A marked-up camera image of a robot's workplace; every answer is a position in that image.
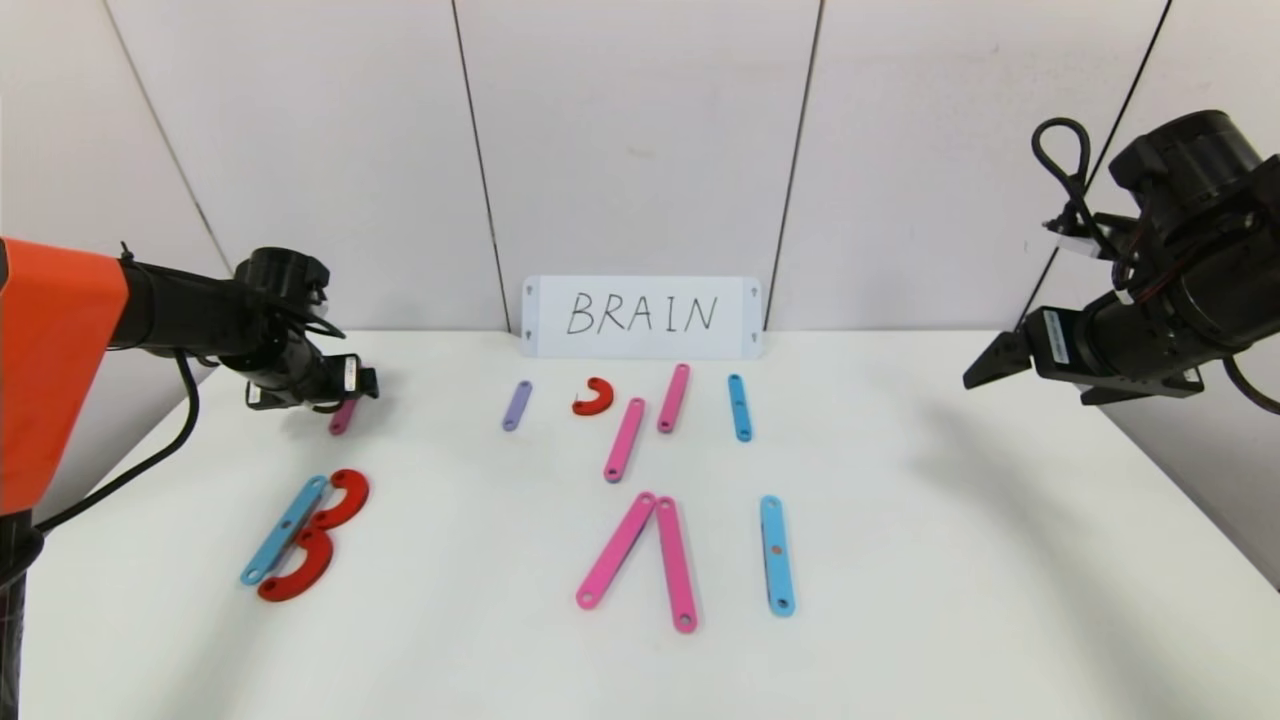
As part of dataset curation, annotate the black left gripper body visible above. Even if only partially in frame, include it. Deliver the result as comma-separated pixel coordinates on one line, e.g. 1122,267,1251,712
274,333,362,409

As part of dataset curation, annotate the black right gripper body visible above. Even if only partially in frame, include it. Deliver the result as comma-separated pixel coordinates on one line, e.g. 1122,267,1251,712
1023,290,1184,381

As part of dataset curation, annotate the white BRAIN sign card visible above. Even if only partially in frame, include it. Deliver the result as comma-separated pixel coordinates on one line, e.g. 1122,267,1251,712
521,277,763,360

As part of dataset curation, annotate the large red curved piece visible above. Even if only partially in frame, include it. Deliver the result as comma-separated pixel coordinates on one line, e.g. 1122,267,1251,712
311,469,371,531
257,527,335,603

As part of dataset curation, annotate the long blue bar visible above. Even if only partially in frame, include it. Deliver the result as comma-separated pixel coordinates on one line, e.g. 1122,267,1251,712
240,475,331,587

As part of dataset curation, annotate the short blue bar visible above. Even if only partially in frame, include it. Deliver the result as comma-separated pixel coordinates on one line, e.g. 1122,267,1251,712
726,374,753,443

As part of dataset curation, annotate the medium pink bar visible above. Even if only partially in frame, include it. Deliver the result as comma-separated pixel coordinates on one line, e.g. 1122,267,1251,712
656,364,691,435

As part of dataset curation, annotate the blue bar with orange dot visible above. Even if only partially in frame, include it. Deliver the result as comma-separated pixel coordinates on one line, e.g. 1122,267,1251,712
759,495,797,618

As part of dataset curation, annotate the black looped right arm cable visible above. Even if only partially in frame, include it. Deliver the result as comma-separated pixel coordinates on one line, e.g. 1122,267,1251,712
1032,117,1096,236

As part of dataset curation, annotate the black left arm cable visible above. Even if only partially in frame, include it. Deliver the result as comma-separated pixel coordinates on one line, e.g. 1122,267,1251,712
30,350,201,531

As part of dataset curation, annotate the black curved right arm cable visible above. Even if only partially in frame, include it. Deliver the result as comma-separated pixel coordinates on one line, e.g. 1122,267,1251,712
1222,355,1280,416

